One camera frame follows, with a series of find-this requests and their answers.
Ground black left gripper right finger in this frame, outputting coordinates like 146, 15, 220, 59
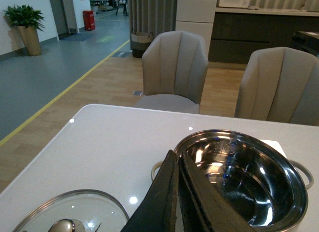
178, 153, 255, 232

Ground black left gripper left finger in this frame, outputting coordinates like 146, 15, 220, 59
122, 150, 178, 232

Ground glass pot lid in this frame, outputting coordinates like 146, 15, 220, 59
14, 189, 129, 232

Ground beige electric cooking pot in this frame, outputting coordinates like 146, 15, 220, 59
151, 129, 315, 232

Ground white coaster pad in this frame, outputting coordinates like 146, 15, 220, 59
260, 139, 287, 159

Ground right beige upholstered chair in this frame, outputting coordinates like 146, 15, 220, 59
234, 47, 319, 126

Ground beige upholstered chair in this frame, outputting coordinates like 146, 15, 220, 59
234, 47, 319, 126
135, 31, 208, 114

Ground left beige upholstered chair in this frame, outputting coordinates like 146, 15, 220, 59
135, 31, 208, 114

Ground woven storage basket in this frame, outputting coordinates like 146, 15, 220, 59
131, 28, 153, 58

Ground dark kitchen counter cabinet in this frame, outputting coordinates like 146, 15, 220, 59
208, 11, 319, 64

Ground black appliance at right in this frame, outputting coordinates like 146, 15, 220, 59
290, 31, 319, 57

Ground grey pleated curtain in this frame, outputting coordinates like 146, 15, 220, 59
128, 0, 177, 37

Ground red cabinet box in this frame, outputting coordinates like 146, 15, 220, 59
82, 9, 95, 31

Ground distant dark table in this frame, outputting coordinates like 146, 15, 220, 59
113, 0, 128, 16

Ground green potted plant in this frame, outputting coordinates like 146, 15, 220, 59
4, 5, 44, 56

